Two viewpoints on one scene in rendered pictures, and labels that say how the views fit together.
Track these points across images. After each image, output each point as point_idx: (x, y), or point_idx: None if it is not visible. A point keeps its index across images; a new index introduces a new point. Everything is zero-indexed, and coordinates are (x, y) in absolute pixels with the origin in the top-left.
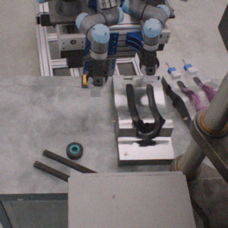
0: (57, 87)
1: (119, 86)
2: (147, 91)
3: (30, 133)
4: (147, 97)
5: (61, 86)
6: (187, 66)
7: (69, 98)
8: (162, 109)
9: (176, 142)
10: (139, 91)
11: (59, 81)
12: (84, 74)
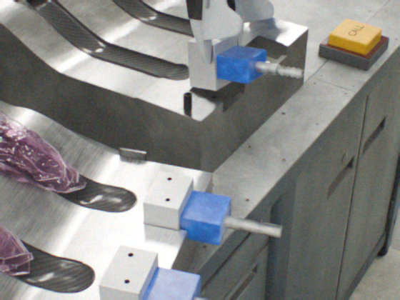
0: (375, 6)
1: None
2: (163, 62)
3: None
4: (136, 51)
5: (372, 11)
6: (179, 278)
7: (316, 8)
8: (51, 45)
9: None
10: (180, 47)
11: (398, 14)
12: (379, 29)
